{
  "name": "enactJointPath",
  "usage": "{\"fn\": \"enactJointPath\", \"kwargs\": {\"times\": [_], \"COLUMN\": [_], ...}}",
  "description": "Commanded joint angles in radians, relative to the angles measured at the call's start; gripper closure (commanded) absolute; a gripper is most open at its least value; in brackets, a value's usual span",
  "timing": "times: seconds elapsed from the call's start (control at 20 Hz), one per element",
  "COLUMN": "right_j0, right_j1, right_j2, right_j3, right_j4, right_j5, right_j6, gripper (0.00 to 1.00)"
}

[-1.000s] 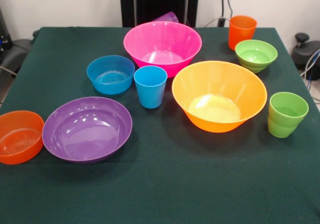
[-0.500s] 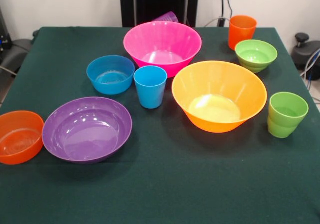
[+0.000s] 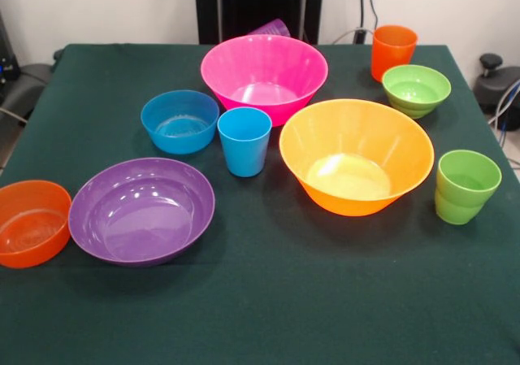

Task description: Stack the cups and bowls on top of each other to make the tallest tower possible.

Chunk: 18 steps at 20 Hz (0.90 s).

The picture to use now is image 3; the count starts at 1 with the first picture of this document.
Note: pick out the blue plastic cup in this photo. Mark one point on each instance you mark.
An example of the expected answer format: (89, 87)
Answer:
(243, 153)

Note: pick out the pink plastic bowl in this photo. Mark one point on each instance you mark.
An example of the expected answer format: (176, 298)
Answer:
(292, 64)

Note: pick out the purple plastic bowl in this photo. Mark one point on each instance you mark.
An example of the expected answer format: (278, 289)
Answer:
(142, 227)

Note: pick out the purple plastic cup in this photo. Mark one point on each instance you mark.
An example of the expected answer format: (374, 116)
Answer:
(272, 28)

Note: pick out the yellow plastic bowl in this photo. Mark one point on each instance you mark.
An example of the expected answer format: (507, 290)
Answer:
(402, 153)

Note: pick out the green plastic bowl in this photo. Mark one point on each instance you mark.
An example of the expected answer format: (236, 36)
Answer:
(416, 96)

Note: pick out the orange plastic bowl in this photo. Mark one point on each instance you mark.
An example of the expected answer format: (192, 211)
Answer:
(28, 239)

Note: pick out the blue plastic bowl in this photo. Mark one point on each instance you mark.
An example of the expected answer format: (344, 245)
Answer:
(180, 137)

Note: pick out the dark green tablecloth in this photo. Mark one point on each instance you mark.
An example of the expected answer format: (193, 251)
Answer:
(284, 300)

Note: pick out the orange plastic cup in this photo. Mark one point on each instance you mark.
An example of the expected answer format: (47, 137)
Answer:
(392, 50)

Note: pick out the green plastic cup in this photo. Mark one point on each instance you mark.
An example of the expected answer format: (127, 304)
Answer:
(463, 206)

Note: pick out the grey chair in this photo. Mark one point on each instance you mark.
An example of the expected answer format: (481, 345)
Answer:
(24, 84)

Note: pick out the dark equipment box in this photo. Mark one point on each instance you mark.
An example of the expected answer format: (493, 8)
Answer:
(6, 68)

